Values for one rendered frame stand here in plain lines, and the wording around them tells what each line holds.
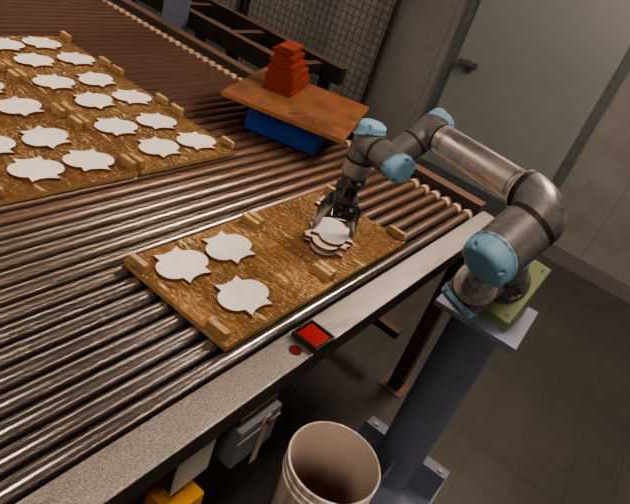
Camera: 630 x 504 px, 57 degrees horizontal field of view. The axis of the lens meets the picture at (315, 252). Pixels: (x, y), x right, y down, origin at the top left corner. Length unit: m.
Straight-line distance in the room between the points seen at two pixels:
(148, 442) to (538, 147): 3.73
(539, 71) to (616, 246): 1.33
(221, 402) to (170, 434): 0.12
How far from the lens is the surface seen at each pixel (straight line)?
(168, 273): 1.39
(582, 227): 4.54
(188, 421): 1.14
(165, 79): 2.61
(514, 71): 4.39
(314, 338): 1.36
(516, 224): 1.21
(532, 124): 4.40
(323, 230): 1.66
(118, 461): 1.08
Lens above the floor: 1.80
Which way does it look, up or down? 32 degrees down
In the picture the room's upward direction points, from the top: 20 degrees clockwise
